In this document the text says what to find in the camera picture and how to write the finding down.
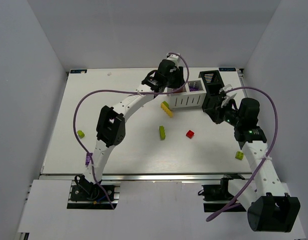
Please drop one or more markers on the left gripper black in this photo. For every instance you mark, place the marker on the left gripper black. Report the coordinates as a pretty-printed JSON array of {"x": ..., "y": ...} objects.
[{"x": 178, "y": 81}]

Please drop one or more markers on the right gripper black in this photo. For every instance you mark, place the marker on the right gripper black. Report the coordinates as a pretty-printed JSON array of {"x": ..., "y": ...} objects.
[{"x": 212, "y": 106}]

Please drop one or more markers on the purple lego brick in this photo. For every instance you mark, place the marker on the purple lego brick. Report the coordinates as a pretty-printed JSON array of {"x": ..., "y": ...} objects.
[
  {"x": 87, "y": 159},
  {"x": 193, "y": 88}
]

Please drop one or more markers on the small red square lego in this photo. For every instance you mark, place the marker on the small red square lego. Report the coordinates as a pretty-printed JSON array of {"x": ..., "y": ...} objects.
[{"x": 190, "y": 134}]

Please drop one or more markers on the red lego brick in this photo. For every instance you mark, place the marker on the red lego brick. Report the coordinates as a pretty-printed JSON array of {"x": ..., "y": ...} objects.
[{"x": 175, "y": 91}]

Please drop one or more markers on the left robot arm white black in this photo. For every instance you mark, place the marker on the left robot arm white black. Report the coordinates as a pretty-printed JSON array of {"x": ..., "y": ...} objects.
[{"x": 111, "y": 123}]

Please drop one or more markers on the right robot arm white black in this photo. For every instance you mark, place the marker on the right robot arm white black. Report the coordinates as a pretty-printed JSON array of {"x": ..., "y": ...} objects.
[{"x": 269, "y": 207}]

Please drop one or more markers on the white double bin container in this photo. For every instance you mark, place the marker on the white double bin container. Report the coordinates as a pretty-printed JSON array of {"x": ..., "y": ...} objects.
[{"x": 188, "y": 99}]

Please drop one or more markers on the black double bin container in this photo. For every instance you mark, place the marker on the black double bin container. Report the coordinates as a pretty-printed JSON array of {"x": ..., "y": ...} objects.
[{"x": 213, "y": 82}]

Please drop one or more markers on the long yellow lego brick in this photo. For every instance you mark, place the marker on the long yellow lego brick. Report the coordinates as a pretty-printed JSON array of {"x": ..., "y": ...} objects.
[{"x": 167, "y": 110}]

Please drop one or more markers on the blue label right corner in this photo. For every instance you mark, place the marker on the blue label right corner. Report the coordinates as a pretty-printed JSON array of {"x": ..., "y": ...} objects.
[{"x": 227, "y": 69}]

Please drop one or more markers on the blue label corner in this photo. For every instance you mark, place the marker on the blue label corner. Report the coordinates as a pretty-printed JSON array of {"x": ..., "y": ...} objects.
[
  {"x": 78, "y": 71},
  {"x": 227, "y": 69}
]

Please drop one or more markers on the green long lego brick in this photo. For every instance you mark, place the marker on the green long lego brick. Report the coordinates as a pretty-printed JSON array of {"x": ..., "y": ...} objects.
[{"x": 162, "y": 132}]

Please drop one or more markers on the small green lego right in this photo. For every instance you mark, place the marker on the small green lego right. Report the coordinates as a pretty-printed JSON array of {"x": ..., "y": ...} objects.
[{"x": 239, "y": 155}]

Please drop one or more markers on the small green lego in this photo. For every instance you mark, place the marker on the small green lego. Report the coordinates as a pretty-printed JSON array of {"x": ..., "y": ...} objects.
[
  {"x": 239, "y": 155},
  {"x": 80, "y": 134}
]

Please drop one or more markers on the blue label left corner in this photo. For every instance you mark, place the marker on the blue label left corner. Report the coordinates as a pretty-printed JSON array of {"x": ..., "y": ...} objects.
[{"x": 78, "y": 71}]

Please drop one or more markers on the small green lego left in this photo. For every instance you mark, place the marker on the small green lego left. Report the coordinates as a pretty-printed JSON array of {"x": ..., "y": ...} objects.
[{"x": 80, "y": 134}]

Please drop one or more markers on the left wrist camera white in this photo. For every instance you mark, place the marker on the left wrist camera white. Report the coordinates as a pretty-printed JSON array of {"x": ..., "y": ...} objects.
[{"x": 174, "y": 58}]

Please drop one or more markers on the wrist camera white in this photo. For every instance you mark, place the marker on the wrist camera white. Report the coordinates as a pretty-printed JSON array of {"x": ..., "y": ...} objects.
[
  {"x": 229, "y": 96},
  {"x": 174, "y": 58}
]

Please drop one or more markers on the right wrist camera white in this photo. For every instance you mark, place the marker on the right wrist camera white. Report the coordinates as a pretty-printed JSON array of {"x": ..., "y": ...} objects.
[{"x": 229, "y": 96}]

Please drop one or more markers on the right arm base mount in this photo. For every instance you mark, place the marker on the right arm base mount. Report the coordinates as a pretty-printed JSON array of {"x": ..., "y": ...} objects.
[{"x": 216, "y": 196}]

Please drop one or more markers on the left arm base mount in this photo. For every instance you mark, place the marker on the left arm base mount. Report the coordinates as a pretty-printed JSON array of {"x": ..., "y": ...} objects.
[{"x": 85, "y": 195}]

